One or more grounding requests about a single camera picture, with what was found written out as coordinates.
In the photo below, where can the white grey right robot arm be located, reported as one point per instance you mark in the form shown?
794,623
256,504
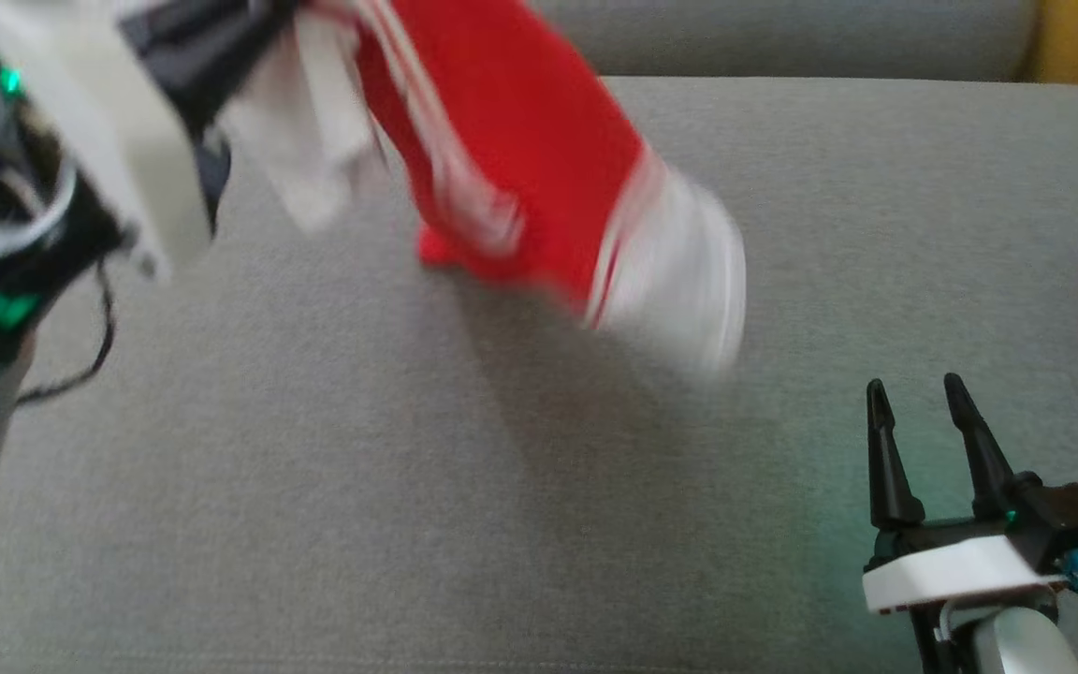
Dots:
1016,651

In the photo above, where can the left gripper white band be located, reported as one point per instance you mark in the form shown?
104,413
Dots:
109,122

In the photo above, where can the red jersey with white trim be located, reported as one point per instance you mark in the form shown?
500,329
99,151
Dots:
520,122

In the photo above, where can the large grey sofa seat cushion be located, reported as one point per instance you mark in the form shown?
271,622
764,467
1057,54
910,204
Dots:
408,468

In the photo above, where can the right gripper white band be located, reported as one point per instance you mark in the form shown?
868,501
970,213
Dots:
951,566

